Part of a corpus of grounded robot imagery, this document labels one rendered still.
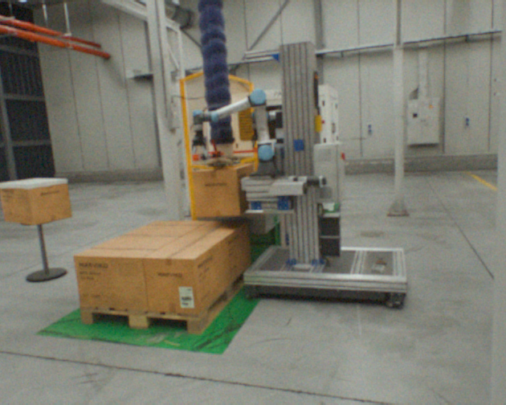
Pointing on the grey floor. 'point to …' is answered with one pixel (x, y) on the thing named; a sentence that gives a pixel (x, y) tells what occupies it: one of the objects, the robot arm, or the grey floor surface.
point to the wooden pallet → (147, 318)
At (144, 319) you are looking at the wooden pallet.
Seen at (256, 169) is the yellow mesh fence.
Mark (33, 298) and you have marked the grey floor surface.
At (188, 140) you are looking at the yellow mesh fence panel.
